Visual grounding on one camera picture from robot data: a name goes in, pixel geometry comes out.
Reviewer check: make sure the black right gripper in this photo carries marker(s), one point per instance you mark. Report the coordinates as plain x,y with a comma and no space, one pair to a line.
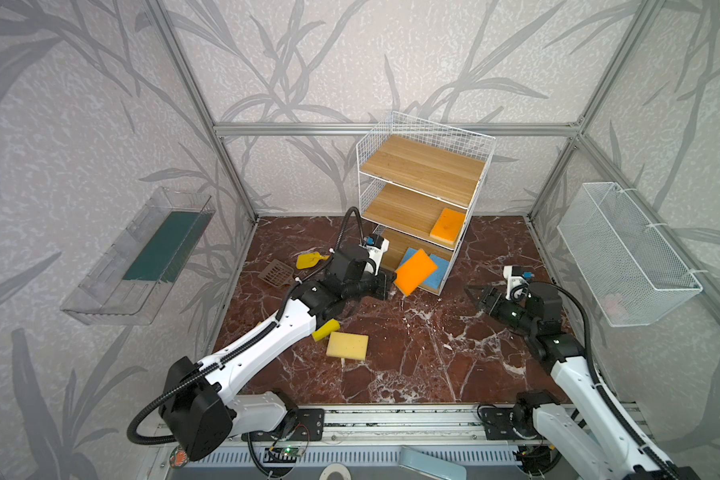
489,300

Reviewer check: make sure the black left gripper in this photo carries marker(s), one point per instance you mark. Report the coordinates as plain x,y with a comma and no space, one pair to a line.
381,283

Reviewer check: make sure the orange scrub sponge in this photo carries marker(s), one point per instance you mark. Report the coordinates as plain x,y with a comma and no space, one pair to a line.
414,272
447,228

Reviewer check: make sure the blue cellulose sponge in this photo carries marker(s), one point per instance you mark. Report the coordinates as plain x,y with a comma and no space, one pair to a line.
435,280
407,255

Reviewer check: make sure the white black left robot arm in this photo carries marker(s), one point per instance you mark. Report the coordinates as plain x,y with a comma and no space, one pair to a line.
205,404

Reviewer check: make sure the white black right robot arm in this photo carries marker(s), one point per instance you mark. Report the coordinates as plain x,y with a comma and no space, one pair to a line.
594,402

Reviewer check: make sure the yellow foam sponge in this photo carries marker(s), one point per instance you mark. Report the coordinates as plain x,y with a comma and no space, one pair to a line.
325,330

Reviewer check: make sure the pale yellow sponge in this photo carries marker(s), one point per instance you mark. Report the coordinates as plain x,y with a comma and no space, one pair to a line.
347,346

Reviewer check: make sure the yellow plastic scoop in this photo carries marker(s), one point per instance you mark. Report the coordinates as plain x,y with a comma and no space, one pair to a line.
309,260

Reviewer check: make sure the brown slotted litter scoop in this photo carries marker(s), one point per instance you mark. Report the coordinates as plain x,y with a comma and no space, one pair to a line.
277,274

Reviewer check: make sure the light blue box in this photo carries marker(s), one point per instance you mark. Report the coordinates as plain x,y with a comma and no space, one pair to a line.
430,466

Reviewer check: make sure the green circuit board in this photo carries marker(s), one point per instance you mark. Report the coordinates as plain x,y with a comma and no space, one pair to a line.
284,455

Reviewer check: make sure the white tape roll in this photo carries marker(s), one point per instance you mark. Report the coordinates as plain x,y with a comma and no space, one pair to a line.
335,471

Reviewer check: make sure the round red sticker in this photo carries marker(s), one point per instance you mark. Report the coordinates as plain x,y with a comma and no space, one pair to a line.
178,458

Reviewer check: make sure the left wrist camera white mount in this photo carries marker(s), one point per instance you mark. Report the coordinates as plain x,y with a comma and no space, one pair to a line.
376,246

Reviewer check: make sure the white wire wooden shelf rack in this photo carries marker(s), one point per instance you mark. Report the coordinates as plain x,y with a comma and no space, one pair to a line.
409,169

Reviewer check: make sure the white wire mesh wall basket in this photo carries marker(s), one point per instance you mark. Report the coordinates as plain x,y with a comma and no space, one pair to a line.
634,274

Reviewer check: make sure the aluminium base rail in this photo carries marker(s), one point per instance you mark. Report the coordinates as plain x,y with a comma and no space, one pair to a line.
374,435

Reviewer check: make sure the clear wall tray green pad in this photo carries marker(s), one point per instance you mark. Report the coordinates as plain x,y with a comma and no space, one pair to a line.
131,281

